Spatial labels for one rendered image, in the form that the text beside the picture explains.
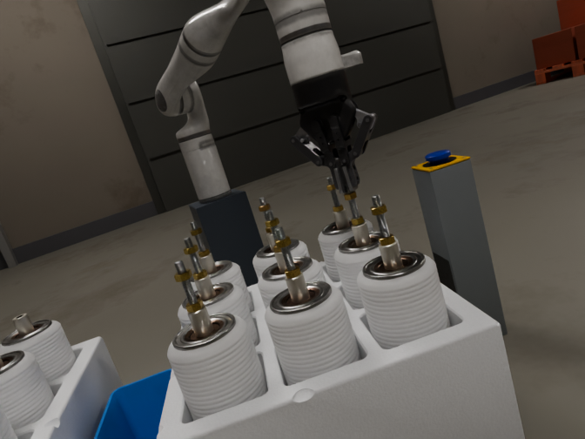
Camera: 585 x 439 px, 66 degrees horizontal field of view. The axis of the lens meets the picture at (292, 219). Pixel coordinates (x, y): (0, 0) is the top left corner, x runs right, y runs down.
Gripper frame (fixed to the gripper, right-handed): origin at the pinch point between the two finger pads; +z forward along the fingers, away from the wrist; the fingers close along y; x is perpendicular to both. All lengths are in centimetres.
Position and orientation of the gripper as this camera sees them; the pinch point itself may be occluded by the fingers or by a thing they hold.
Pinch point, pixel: (346, 178)
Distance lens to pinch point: 64.4
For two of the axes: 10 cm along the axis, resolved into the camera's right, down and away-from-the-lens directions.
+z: 2.9, 9.3, 2.2
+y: 8.5, -1.5, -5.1
